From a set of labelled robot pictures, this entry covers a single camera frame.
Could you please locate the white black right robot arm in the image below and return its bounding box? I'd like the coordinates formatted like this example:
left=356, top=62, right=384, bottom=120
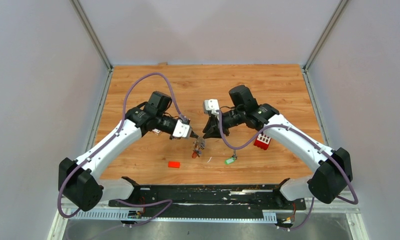
left=203, top=85, right=353, bottom=209

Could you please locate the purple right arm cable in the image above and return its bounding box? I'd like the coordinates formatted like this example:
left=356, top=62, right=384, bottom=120
left=217, top=110, right=359, bottom=232

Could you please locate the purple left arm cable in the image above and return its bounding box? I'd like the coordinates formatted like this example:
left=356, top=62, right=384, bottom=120
left=57, top=72, right=189, bottom=229

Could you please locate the red tray with white slots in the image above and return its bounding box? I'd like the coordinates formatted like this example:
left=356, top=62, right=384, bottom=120
left=253, top=133, right=271, bottom=151

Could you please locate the key with green tag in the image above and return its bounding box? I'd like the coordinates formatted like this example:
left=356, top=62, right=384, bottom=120
left=224, top=149, right=238, bottom=165

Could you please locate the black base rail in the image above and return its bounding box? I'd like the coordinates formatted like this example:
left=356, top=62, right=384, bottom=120
left=108, top=184, right=306, bottom=219

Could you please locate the small pink white box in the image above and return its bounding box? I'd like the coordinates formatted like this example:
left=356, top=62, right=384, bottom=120
left=152, top=129, right=162, bottom=136

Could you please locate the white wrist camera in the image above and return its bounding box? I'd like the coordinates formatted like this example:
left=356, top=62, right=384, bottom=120
left=172, top=119, right=192, bottom=139
left=203, top=99, right=220, bottom=116

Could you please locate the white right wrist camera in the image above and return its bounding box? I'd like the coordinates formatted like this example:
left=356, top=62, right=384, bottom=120
left=203, top=99, right=220, bottom=116

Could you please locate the metal key organizer red handle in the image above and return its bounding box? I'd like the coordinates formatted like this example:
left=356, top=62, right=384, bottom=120
left=191, top=137, right=205, bottom=159

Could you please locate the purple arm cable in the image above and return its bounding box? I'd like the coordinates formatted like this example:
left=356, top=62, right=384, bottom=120
left=57, top=72, right=189, bottom=229
left=217, top=110, right=359, bottom=232

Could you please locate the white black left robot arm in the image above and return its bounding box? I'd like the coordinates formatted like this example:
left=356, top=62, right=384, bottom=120
left=58, top=91, right=198, bottom=212

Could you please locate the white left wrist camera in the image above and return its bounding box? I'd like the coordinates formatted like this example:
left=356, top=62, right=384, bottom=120
left=172, top=119, right=192, bottom=139

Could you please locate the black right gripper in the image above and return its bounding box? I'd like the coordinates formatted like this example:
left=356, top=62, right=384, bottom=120
left=202, top=107, right=245, bottom=138

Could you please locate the small orange red block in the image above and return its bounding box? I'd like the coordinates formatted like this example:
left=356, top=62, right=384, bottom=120
left=168, top=161, right=180, bottom=169

